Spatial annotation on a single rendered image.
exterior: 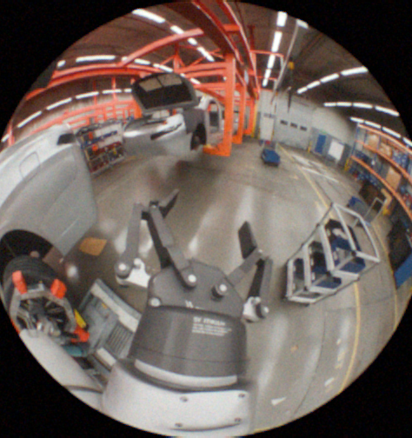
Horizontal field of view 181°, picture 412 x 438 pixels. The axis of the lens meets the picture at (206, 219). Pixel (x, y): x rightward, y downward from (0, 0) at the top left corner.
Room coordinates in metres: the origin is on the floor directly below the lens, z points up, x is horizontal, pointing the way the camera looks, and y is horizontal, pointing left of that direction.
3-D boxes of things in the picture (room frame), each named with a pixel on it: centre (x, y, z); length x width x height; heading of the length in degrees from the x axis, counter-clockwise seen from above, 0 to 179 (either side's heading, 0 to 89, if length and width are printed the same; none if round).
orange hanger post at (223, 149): (3.20, -0.25, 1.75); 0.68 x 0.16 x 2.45; 68
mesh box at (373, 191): (2.45, -7.51, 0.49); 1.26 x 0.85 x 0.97; 163
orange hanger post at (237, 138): (4.99, -0.98, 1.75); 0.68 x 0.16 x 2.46; 68
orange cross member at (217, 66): (3.62, 0.78, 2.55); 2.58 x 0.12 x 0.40; 68
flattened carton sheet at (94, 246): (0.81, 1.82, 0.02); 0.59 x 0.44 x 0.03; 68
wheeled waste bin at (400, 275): (-1.00, -5.19, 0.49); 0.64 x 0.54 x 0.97; 79
